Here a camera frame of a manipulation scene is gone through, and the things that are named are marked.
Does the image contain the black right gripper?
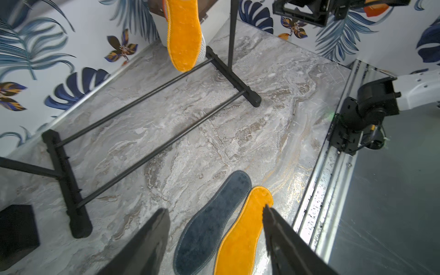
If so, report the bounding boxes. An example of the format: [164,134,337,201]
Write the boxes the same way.
[272,0,410,27]

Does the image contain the black garment rack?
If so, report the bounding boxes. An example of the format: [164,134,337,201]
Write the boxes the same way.
[1,1,268,242]

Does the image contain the white shoe insole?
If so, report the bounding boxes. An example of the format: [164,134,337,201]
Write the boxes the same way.
[196,36,206,65]

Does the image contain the small black box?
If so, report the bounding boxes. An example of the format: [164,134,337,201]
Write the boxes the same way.
[1,205,40,272]

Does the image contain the dark grey shoe insole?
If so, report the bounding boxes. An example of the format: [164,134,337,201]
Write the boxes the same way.
[173,170,252,275]

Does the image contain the brown lid storage box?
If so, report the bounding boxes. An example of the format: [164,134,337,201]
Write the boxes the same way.
[147,0,230,47]

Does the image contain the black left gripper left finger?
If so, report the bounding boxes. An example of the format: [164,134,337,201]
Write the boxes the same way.
[98,208,171,275]

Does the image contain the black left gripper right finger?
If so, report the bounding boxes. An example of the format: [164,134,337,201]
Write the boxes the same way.
[262,205,336,275]

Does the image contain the orange shoe insole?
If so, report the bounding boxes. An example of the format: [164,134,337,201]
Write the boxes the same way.
[163,0,203,72]
[214,186,274,275]

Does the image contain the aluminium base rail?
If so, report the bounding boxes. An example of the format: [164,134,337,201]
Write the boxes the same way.
[292,60,381,263]

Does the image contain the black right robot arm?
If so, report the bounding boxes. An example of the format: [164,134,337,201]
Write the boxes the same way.
[272,1,440,155]

